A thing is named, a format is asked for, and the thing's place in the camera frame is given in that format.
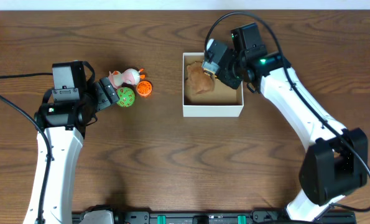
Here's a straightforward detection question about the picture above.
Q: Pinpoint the green ball with orange numbers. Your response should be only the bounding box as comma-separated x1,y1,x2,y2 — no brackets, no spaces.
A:
116,87,136,108

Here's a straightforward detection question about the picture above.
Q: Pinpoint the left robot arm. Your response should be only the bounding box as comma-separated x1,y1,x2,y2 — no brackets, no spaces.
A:
24,124,85,224

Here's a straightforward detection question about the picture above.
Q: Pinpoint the grey yellow toy truck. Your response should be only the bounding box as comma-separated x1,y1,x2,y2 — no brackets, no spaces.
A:
201,60,220,78

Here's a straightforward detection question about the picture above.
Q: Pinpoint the brown plush toy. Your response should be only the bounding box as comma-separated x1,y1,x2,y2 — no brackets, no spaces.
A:
185,62,215,95

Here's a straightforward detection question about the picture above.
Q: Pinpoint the white cardboard box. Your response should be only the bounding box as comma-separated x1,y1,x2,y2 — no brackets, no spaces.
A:
182,52,244,117

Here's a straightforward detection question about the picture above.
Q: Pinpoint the right black cable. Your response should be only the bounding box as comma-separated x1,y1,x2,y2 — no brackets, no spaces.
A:
203,11,370,213

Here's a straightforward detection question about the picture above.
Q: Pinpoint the black cable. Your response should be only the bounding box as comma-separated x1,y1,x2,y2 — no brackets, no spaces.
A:
0,72,54,224
203,11,370,213

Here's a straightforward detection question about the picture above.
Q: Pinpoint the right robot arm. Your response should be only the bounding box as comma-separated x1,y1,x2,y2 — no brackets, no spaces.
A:
206,49,368,222

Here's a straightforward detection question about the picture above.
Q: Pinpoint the orange round toy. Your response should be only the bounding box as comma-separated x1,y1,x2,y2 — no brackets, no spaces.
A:
136,80,152,98

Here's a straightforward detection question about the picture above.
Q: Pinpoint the left black cable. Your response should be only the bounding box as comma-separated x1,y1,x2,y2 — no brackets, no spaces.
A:
0,72,54,224

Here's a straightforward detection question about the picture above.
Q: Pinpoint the white pink toy animal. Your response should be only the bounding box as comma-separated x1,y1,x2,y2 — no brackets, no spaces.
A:
108,68,146,89

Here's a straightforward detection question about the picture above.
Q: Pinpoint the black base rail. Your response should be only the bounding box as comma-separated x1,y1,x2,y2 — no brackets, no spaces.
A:
71,205,357,224

